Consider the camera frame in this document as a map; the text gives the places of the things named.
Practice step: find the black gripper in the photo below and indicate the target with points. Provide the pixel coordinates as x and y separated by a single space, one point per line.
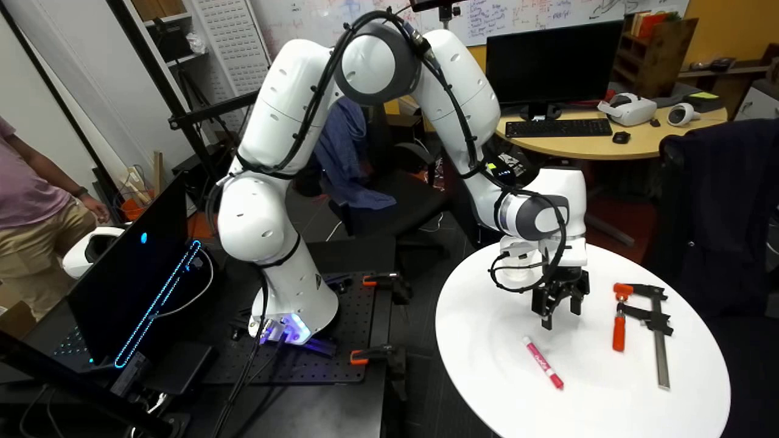
569 283

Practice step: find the pink marker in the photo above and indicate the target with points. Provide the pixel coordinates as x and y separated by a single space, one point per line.
546 367

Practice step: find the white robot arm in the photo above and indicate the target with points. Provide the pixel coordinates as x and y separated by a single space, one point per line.
540 214

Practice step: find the orange black bar clamp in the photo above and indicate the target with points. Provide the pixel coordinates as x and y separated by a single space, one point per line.
653 319

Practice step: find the round white table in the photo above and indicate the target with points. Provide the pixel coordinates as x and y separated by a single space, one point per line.
608 395

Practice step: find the round wooden desk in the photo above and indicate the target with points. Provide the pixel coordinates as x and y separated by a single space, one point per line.
644 139

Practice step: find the black keyboard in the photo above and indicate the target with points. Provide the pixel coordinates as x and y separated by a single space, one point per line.
561 128

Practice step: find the orange clamp far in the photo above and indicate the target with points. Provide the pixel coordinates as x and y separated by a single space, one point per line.
390 280

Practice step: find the white VR headset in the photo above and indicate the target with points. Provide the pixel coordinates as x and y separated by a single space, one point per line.
628 111

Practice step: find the orange clamp near table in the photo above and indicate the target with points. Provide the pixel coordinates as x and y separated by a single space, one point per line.
384 354

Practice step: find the black perforated mounting board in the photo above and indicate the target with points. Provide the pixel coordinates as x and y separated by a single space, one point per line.
221 351

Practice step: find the black computer monitor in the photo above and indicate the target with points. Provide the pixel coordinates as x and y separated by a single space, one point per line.
554 66

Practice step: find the blue jacket on chair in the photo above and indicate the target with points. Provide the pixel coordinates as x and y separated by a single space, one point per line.
340 151

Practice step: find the black laptop screen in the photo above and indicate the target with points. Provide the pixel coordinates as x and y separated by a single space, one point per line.
150 270

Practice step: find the person in pink shirt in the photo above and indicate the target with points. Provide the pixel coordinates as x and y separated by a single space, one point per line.
42 214

